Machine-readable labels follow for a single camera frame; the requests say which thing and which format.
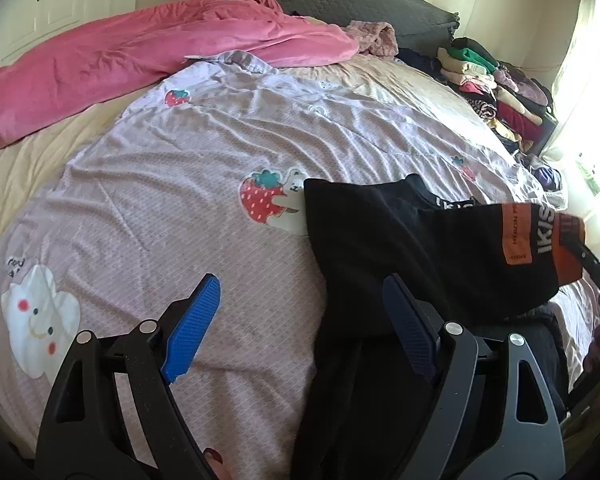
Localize black and orange garment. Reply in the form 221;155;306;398
290;174;582;479

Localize pile of folded clothes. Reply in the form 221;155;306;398
437;37;558;155

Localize person's left hand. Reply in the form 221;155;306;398
204;448;233;480

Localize lilac strawberry print sheet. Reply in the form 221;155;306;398
0;49;600;480

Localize beige bed sheet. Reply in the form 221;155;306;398
0;55;515;236

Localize dark navy garment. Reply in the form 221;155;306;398
396;48;446;82

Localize pink blanket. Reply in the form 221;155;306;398
0;0;358;150

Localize dusty pink crumpled garment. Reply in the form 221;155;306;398
343;21;399;58

